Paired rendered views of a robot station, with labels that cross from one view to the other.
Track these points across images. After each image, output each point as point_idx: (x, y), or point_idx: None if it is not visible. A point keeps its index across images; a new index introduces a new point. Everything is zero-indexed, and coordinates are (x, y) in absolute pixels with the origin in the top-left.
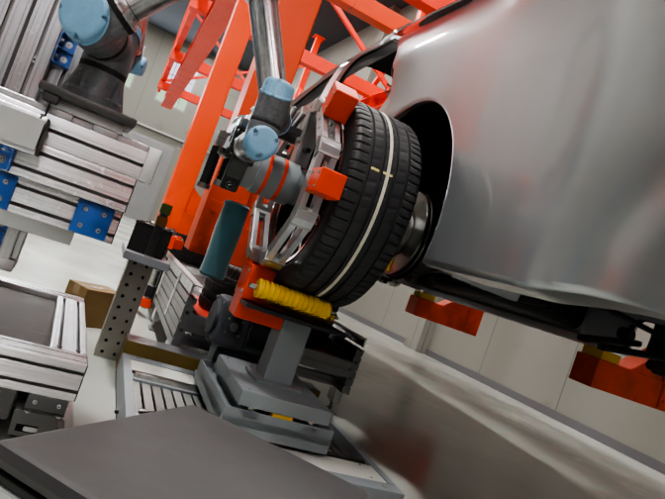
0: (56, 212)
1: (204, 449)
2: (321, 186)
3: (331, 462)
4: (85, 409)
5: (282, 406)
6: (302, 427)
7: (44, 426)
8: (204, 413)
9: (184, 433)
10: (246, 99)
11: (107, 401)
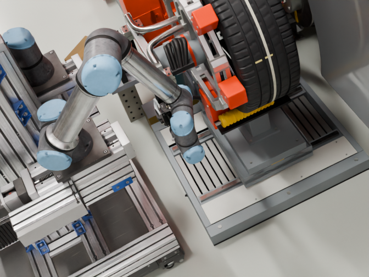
0: (103, 191)
1: None
2: (232, 106)
3: (318, 158)
4: (169, 200)
5: (274, 159)
6: (291, 156)
7: (174, 259)
8: None
9: None
10: None
11: (173, 179)
